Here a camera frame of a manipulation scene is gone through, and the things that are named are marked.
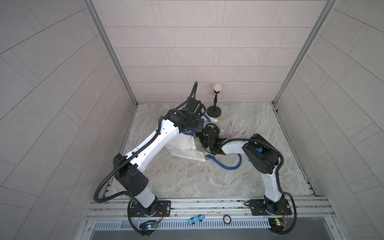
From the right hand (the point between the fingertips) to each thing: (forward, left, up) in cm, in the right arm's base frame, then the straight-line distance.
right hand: (195, 134), depth 97 cm
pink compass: (-1, -29, -2) cm, 29 cm away
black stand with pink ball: (+20, -16, 0) cm, 25 cm away
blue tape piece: (-45, +1, -1) cm, 46 cm away
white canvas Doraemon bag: (-16, +4, +16) cm, 23 cm away
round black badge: (-46, -13, -3) cm, 48 cm away
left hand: (-7, -5, +20) cm, 21 cm away
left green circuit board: (-47, +21, +1) cm, 51 cm away
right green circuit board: (-49, -36, -5) cm, 61 cm away
